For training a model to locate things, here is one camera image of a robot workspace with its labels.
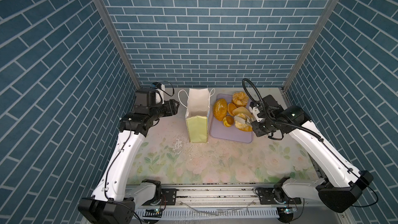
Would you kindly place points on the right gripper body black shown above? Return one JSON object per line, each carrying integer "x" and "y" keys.
{"x": 259, "y": 127}

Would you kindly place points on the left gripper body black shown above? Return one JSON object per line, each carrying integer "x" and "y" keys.
{"x": 166, "y": 109}

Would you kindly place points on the round pale bun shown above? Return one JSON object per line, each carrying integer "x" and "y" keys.
{"x": 243, "y": 126}

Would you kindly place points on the triangular pastry bread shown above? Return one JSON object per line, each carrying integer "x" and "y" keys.
{"x": 242, "y": 110}

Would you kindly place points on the white and green paper bag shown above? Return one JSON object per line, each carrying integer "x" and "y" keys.
{"x": 197, "y": 104}

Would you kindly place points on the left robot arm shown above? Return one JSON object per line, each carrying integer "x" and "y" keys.
{"x": 109, "y": 203}

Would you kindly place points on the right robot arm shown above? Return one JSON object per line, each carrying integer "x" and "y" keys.
{"x": 342, "y": 183}

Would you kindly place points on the sugar-topped knotted bread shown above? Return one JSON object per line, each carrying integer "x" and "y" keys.
{"x": 240, "y": 99}

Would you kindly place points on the small yellow tart bread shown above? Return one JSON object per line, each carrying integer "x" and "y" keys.
{"x": 228, "y": 121}

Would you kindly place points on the large oval brown bread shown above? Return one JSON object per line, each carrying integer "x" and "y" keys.
{"x": 220, "y": 109}

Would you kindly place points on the small round orange bun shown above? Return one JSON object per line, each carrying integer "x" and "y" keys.
{"x": 231, "y": 107}

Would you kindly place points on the lilac plastic tray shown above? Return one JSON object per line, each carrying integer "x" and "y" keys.
{"x": 219, "y": 131}

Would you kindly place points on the floral table mat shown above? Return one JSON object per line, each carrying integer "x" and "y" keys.
{"x": 168, "y": 156}

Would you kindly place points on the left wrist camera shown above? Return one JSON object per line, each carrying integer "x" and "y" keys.
{"x": 160, "y": 90}

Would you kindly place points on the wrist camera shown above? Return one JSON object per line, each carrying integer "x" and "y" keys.
{"x": 160, "y": 90}
{"x": 257, "y": 115}

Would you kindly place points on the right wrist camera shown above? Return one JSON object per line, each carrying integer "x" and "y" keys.
{"x": 257, "y": 115}

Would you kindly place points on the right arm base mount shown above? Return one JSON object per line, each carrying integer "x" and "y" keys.
{"x": 275, "y": 194}

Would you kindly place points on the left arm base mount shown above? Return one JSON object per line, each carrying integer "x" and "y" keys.
{"x": 154, "y": 194}

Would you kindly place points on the aluminium corner post right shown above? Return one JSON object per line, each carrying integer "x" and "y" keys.
{"x": 320, "y": 24}

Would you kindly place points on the aluminium corner post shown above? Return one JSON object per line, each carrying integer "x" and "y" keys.
{"x": 102, "y": 11}
{"x": 320, "y": 24}

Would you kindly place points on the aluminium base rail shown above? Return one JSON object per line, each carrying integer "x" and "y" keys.
{"x": 212, "y": 196}

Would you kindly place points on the aluminium corner post left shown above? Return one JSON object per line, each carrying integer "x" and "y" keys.
{"x": 102, "y": 11}

